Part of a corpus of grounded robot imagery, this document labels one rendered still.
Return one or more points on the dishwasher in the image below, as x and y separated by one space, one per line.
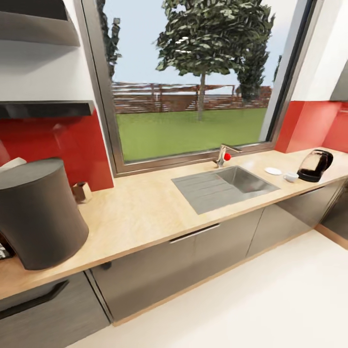
53 315

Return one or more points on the drop in sink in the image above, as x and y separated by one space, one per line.
215 189

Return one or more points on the water glass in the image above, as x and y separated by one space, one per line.
82 192

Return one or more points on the electric kettle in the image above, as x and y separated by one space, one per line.
314 165

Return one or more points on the fixed window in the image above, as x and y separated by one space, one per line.
175 79

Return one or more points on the coffee cup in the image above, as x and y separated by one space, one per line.
291 177

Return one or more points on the coffee maker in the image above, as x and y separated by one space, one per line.
39 216

